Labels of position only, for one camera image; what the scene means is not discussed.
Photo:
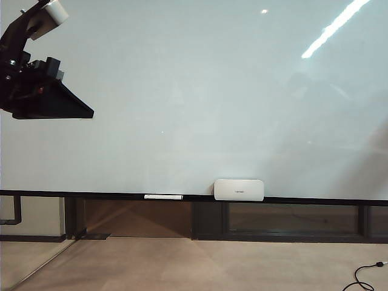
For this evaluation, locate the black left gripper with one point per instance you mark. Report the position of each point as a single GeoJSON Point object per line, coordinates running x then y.
{"type": "Point", "coordinates": [24, 82]}

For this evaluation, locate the white glass whiteboard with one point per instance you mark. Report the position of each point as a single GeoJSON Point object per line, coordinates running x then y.
{"type": "Point", "coordinates": [182, 91]}

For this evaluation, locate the white marker with black cap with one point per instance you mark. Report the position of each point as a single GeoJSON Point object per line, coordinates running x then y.
{"type": "Point", "coordinates": [162, 197]}

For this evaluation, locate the white whiteboard eraser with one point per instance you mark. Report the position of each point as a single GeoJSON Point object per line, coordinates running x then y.
{"type": "Point", "coordinates": [238, 190]}

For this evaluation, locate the black floor plate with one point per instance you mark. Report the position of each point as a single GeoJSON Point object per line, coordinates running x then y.
{"type": "Point", "coordinates": [98, 236]}

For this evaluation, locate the black baseboard strip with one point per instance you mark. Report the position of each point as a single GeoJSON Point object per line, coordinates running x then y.
{"type": "Point", "coordinates": [30, 238]}

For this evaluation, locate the brown wooden panel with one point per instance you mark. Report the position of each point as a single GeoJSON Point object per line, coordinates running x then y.
{"type": "Point", "coordinates": [138, 217]}

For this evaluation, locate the dark framed glass partition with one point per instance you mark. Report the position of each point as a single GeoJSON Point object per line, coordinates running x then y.
{"type": "Point", "coordinates": [207, 220]}

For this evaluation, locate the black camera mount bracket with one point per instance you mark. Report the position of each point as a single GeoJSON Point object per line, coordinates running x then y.
{"type": "Point", "coordinates": [16, 27]}

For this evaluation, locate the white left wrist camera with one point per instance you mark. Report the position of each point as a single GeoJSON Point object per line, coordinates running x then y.
{"type": "Point", "coordinates": [57, 12]}

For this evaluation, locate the dark door post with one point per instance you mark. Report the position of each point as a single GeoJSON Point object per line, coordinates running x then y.
{"type": "Point", "coordinates": [72, 217]}

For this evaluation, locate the black pipe bracket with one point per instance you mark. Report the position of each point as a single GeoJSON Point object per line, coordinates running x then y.
{"type": "Point", "coordinates": [16, 211]}

